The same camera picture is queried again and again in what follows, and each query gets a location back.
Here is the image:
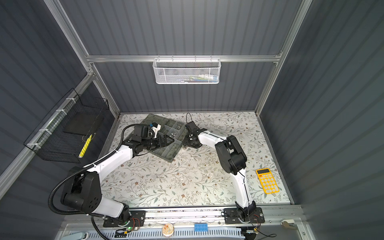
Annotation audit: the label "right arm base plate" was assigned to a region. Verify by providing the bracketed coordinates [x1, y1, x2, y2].
[221, 207, 265, 225]

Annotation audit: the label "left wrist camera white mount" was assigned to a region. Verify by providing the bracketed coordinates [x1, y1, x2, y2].
[150, 123, 161, 139]

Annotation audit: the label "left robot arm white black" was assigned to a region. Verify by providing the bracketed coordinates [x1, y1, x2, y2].
[58, 123, 175, 222]

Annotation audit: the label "white wire mesh basket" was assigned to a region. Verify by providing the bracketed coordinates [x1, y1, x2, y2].
[153, 59, 222, 85]

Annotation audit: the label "yellow marker in black basket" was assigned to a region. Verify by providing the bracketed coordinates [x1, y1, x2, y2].
[78, 135, 93, 159]

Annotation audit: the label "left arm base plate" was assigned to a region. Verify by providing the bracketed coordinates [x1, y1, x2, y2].
[103, 211, 147, 228]

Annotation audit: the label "markers in white basket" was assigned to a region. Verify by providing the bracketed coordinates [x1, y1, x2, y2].
[178, 74, 219, 84]

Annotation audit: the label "black wire mesh basket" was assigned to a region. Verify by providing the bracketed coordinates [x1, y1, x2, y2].
[24, 90, 110, 164]

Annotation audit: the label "green compartment organizer box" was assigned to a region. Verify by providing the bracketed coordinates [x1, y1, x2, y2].
[123, 114, 188, 162]

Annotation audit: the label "black corrugated cable hose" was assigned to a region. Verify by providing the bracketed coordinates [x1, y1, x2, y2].
[47, 123, 142, 240]

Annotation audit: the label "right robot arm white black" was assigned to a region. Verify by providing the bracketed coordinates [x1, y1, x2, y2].
[184, 121, 257, 222]

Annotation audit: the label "yellow calculator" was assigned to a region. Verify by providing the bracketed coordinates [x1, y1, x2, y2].
[256, 168, 280, 195]

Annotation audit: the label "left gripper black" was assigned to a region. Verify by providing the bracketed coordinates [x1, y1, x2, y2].
[141, 134, 174, 150]

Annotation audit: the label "blue toy brick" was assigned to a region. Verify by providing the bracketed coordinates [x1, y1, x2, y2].
[194, 223, 208, 233]

